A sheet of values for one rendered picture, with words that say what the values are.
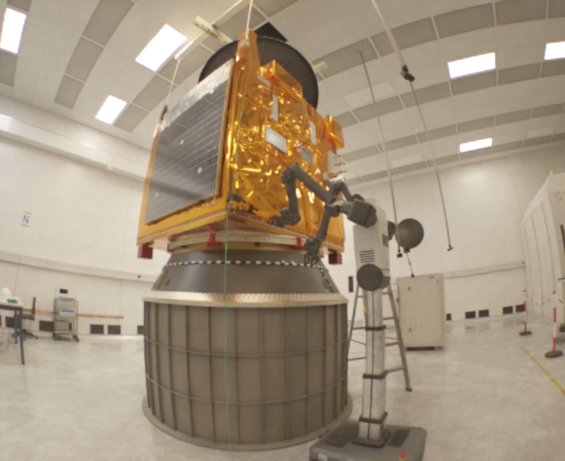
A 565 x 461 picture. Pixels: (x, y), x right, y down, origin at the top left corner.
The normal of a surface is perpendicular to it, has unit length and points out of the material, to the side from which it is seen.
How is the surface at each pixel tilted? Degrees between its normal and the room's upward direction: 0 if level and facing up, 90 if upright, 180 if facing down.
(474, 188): 90
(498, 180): 90
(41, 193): 90
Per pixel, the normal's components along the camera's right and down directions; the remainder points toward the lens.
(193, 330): -0.22, -0.24
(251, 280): 0.16, -0.67
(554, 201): -0.60, -0.19
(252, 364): 0.17, -0.25
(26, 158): 0.80, -0.15
